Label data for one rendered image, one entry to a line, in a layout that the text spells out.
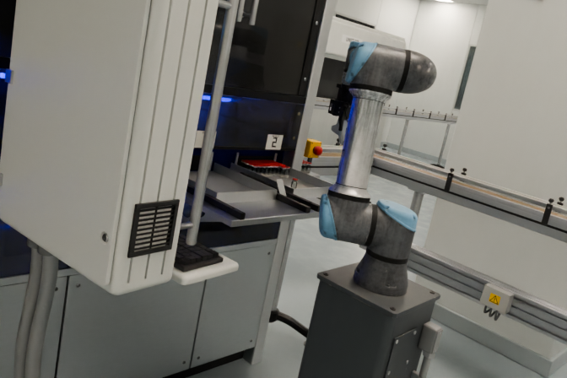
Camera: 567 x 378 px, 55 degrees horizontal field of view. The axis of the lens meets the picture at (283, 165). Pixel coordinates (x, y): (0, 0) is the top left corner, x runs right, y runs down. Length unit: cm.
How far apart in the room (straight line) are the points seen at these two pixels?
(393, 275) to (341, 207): 23
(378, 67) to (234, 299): 122
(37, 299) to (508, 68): 262
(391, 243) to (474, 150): 190
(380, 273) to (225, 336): 103
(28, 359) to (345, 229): 87
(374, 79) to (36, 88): 81
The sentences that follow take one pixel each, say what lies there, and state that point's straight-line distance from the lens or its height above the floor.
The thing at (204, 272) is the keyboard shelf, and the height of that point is 80.
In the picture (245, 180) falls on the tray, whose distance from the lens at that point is 194.
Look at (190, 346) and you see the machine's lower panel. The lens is 226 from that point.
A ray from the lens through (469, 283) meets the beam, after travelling 274.
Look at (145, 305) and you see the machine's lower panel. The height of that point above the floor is 42.
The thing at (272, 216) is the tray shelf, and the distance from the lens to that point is 165.
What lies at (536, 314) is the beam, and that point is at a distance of 265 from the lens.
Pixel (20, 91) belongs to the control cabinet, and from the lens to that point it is 143.
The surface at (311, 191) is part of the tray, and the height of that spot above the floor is 90.
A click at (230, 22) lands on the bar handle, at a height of 140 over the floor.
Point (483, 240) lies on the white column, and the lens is 333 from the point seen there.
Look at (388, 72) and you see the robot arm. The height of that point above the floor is 136.
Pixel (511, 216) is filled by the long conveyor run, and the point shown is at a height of 87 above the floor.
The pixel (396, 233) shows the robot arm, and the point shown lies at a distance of 148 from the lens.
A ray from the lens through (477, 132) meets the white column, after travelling 332.
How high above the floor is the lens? 135
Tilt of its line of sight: 11 degrees down
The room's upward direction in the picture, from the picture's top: 12 degrees clockwise
